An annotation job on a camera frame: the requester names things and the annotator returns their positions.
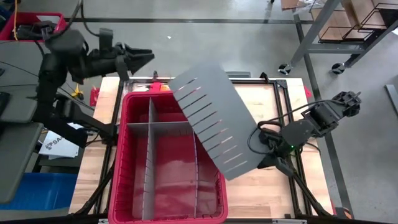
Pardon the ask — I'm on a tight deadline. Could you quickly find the white printed paper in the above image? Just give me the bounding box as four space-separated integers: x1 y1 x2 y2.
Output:
39 130 80 159

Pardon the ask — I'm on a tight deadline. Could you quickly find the large red plastic bin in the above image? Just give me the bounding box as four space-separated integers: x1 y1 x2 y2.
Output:
108 90 229 224

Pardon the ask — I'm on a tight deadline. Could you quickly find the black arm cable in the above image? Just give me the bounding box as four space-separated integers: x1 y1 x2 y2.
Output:
247 98 340 156
52 0 102 41

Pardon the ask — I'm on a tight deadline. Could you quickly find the small red crate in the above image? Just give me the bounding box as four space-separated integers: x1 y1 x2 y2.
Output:
0 11 68 43

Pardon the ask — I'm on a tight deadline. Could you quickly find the black wire rack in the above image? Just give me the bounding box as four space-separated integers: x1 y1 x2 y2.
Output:
317 2 391 44

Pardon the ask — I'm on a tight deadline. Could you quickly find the brown cardboard piece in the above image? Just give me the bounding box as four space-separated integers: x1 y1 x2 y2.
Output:
280 0 300 10

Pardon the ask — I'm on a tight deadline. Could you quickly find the black caster wheel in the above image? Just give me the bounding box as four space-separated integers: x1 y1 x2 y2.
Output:
277 63 293 76
330 62 346 75

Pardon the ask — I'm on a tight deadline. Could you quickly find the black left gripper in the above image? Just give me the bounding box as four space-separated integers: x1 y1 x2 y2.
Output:
86 43 155 80

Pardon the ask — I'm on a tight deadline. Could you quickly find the brown cardboard box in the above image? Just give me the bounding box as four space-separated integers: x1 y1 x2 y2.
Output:
349 0 387 30
310 6 354 41

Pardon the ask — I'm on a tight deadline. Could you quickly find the white paper sheet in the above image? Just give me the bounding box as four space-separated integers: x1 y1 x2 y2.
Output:
36 14 60 24

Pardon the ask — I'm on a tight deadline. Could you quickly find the black device box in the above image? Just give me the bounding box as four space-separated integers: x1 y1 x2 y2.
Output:
16 20 56 41

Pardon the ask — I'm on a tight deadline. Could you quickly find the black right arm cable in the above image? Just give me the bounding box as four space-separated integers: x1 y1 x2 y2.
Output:
247 98 340 156

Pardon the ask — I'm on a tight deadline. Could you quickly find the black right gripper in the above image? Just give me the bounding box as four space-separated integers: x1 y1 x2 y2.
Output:
256 141 296 179

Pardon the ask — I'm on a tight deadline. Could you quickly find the long grey slotted divider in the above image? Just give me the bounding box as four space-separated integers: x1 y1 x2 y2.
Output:
141 97 157 220
190 130 200 218

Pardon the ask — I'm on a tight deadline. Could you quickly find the blue plastic bin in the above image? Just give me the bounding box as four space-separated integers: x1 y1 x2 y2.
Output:
0 172 78 211

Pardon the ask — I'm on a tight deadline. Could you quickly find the grey desk top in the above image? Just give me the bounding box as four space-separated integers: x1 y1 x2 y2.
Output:
0 121 44 205
0 40 65 124

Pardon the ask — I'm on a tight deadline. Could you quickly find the grey metal cart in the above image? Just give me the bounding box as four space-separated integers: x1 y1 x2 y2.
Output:
290 0 398 68

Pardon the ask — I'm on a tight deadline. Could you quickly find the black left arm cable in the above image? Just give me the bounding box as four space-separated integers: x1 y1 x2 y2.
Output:
52 0 102 41

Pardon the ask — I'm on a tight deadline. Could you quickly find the grey table-level camera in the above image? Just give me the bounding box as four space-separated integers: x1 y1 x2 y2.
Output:
226 71 251 79

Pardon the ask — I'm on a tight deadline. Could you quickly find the yellow cable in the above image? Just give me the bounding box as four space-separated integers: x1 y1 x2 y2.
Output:
11 0 19 41
70 83 85 101

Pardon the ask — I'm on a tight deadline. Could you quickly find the grey metal bar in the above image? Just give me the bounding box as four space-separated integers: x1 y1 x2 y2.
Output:
384 83 398 116

